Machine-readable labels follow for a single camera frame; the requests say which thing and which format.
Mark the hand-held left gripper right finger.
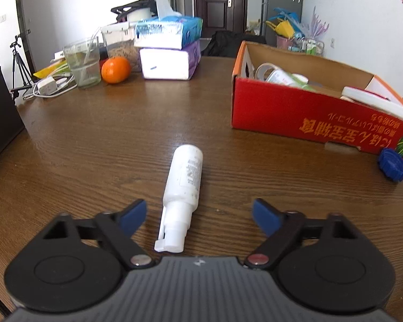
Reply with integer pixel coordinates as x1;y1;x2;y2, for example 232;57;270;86
243;199;367;271

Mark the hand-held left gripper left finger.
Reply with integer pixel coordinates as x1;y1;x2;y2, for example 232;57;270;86
40;199;155;270

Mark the white spray bottle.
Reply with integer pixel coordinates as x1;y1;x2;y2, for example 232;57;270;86
154;144;204;253

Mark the red cardboard box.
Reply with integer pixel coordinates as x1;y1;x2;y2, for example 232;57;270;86
231;40;403;156

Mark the green spray bottle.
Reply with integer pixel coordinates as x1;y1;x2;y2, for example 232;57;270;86
296;80;318;92

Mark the white cotton swab container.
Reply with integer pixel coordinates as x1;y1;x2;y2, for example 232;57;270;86
265;69;310;89

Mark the white tape roll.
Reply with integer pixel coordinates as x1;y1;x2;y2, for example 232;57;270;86
255;62;283;81

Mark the red and white lint brush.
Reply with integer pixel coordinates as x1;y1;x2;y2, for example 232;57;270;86
341;86;403;116

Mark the blue bottle cap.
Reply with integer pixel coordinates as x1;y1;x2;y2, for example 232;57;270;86
377;148;403;182

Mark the orange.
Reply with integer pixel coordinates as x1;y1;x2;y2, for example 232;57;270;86
101;56;131;84

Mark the purple tissue pack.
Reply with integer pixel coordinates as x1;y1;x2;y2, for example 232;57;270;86
139;38;202;81

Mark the clear glass cup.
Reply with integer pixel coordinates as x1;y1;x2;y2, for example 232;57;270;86
63;37;100;90

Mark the clear food container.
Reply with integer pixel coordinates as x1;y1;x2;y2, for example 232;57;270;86
101;23;143;72

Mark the yellow packet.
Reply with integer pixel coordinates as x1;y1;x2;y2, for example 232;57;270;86
34;61;69;78

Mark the black paper bag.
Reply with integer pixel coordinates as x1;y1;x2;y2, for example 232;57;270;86
0;17;26;170

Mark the pink bucket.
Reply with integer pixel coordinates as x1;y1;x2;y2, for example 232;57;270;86
276;35;294;50

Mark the metal storage cart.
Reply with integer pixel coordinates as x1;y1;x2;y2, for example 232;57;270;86
297;37;325;56

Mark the blue tissue pack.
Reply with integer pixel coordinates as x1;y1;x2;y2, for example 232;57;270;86
134;0;204;50

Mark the yellow watering can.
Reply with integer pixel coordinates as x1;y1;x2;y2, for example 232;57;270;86
266;20;295;39

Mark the black tripod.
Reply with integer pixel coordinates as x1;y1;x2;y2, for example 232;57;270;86
9;34;34;99

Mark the purple feather decoration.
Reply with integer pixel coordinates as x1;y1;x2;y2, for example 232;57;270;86
304;6;330;39

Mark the dark brown door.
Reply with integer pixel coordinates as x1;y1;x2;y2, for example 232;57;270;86
193;0;249;39

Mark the white charger with cable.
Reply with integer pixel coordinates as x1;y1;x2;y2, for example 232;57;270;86
34;75;78;99

